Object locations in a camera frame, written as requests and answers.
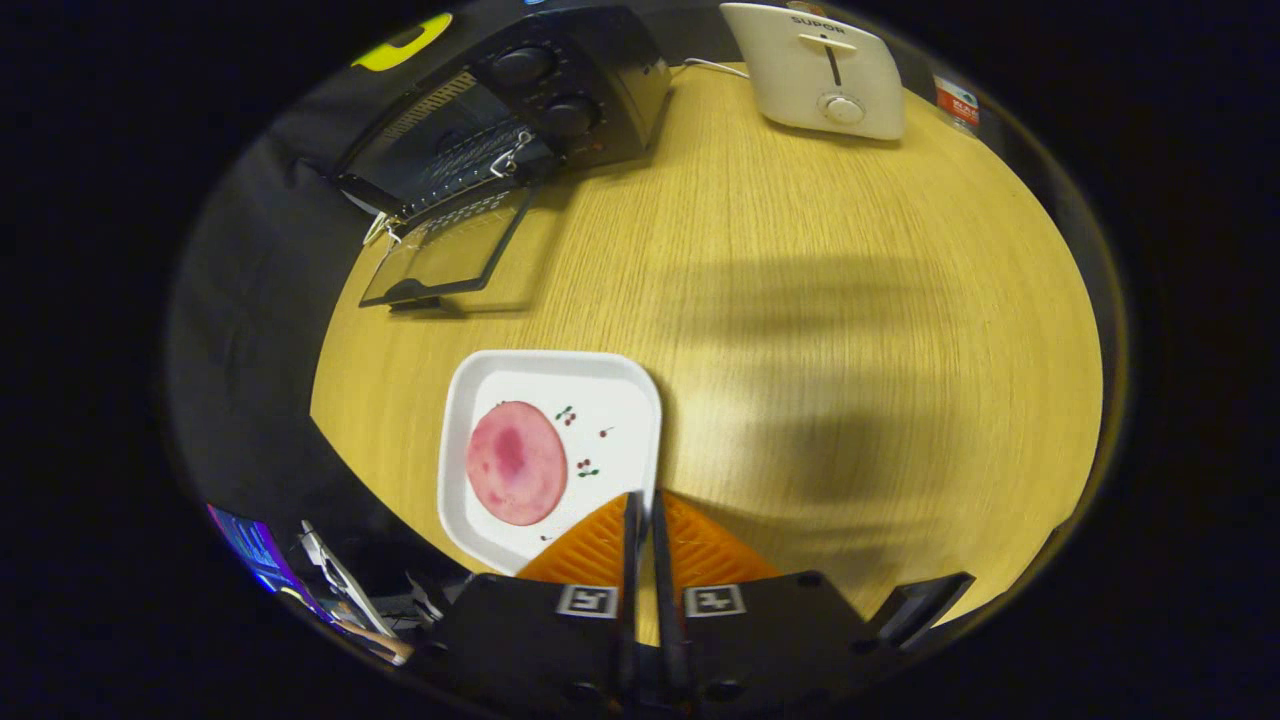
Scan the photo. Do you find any metal wire oven rack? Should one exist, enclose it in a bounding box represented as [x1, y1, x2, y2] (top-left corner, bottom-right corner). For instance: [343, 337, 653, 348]
[385, 125, 536, 221]

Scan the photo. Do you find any clear plastic water bottle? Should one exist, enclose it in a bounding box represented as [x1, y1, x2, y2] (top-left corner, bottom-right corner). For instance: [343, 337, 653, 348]
[932, 72, 983, 136]

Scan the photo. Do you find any lit display screen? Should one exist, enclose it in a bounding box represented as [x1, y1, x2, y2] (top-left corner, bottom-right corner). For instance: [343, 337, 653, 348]
[207, 505, 301, 596]

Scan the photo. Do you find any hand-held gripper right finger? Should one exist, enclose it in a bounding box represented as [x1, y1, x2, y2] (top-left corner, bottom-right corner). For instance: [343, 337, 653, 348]
[653, 490, 881, 713]

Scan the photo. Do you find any pink ham slice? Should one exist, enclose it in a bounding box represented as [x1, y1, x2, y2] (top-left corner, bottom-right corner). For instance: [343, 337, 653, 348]
[466, 401, 569, 527]

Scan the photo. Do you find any white pop-up toaster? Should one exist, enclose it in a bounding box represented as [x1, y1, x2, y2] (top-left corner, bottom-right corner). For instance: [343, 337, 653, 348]
[720, 2, 906, 141]

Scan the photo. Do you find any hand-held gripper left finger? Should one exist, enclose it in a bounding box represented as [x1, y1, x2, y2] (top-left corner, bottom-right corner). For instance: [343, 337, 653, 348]
[415, 490, 641, 713]

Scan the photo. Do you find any white square plate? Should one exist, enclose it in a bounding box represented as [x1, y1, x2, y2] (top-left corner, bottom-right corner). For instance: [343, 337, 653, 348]
[437, 350, 663, 576]

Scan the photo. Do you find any black toaster oven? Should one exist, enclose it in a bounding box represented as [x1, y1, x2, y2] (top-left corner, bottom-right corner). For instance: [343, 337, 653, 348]
[330, 5, 673, 311]

